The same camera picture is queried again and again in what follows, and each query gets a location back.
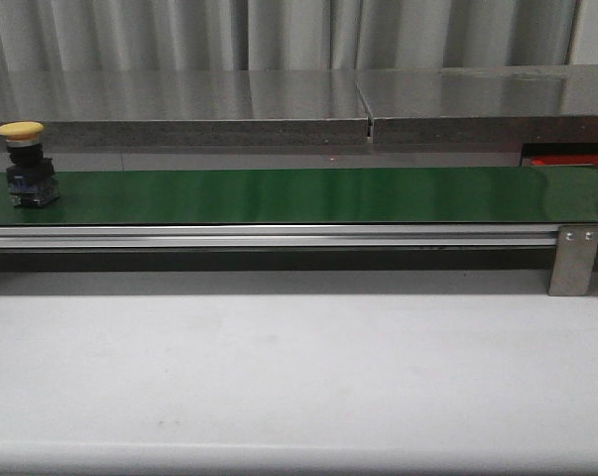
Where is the green conveyor belt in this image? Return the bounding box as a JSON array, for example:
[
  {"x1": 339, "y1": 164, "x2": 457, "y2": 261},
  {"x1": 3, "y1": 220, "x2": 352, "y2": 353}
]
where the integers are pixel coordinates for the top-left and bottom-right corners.
[{"x1": 0, "y1": 166, "x2": 598, "y2": 225}]

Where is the left grey stone countertop slab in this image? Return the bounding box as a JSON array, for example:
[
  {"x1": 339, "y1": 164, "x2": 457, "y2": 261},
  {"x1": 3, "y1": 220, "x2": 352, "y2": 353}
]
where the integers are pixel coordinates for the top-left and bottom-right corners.
[{"x1": 0, "y1": 71, "x2": 369, "y2": 150}]

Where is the grey stone countertop slab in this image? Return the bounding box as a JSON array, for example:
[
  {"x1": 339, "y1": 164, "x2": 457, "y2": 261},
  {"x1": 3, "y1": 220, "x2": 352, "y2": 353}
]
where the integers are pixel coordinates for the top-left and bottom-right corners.
[
  {"x1": 356, "y1": 65, "x2": 598, "y2": 146},
  {"x1": 0, "y1": 71, "x2": 369, "y2": 150}
]

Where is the right grey stone countertop slab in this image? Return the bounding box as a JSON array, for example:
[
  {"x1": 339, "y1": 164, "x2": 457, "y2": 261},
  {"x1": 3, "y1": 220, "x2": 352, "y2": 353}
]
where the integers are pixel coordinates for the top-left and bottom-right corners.
[{"x1": 356, "y1": 65, "x2": 598, "y2": 146}]

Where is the red bin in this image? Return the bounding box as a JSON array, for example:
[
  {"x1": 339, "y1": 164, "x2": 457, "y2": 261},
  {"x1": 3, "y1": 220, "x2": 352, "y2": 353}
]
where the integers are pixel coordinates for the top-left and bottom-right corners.
[{"x1": 522, "y1": 154, "x2": 598, "y2": 169}]

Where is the grey pleated curtain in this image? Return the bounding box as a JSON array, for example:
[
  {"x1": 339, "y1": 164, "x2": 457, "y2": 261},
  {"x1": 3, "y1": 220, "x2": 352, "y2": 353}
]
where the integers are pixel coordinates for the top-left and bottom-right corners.
[{"x1": 0, "y1": 1, "x2": 577, "y2": 71}]

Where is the steel conveyor support bracket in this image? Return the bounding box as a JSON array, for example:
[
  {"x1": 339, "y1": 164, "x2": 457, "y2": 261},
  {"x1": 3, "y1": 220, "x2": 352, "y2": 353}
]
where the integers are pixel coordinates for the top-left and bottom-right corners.
[{"x1": 548, "y1": 224, "x2": 598, "y2": 297}]

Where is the aluminium conveyor side rail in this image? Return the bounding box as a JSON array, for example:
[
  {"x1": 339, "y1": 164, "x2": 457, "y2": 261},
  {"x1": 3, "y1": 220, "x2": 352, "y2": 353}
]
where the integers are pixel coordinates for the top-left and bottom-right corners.
[{"x1": 0, "y1": 223, "x2": 559, "y2": 251}]

